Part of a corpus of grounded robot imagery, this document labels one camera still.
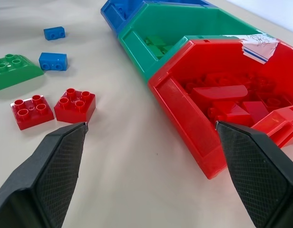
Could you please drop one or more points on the torn white paper label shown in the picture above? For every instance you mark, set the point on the torn white paper label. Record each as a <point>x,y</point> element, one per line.
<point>258,46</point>

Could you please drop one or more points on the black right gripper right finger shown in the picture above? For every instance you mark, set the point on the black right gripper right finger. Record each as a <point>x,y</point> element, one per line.
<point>256,175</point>

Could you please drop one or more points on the red curved building brick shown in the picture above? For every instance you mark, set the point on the red curved building brick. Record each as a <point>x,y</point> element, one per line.
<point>217,93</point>

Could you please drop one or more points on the red four-stud building brick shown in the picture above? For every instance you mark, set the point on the red four-stud building brick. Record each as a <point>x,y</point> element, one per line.
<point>31,111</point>
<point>76,105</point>

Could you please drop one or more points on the red sloped building brick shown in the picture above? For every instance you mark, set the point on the red sloped building brick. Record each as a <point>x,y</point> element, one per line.
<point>232,112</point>
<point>256,109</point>

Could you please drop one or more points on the green plastic storage bin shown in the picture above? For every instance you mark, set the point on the green plastic storage bin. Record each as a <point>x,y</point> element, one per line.
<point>139,45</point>

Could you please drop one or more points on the red plastic storage bin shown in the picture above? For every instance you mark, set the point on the red plastic storage bin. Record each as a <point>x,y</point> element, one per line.
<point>184,118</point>

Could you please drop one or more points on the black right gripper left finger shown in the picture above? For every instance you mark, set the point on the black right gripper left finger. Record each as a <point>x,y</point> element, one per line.
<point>49,171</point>

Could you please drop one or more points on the green curved building brick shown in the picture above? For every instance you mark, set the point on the green curved building brick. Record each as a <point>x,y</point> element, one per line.
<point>11,70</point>

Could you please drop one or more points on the blue two-stud building brick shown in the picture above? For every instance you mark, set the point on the blue two-stud building brick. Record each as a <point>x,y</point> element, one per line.
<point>52,61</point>
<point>54,33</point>

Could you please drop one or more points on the blue plastic storage bin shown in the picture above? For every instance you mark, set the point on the blue plastic storage bin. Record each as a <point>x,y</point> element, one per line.
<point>110,12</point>

